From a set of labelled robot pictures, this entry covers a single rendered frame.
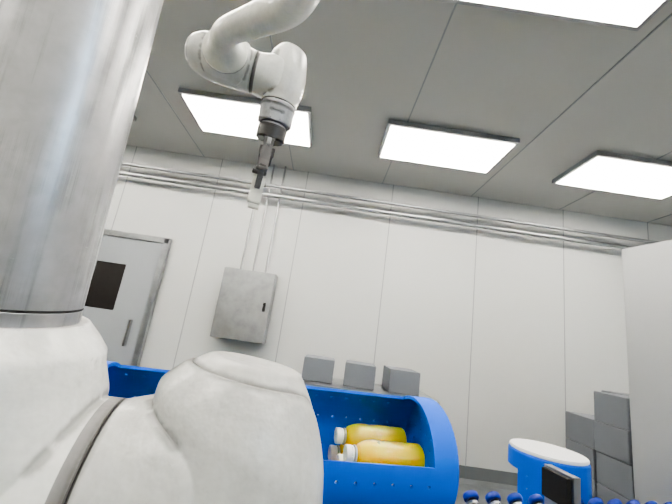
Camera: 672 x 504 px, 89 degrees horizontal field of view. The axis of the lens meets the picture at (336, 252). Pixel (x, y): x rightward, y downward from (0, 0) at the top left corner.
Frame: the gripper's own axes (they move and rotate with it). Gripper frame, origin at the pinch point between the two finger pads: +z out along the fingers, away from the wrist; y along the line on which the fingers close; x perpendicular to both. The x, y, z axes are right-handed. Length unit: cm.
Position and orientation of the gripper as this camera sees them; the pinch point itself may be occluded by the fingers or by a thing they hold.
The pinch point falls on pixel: (253, 202)
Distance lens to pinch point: 92.3
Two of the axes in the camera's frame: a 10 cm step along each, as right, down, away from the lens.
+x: 9.4, 2.4, 2.4
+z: -2.4, 9.7, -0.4
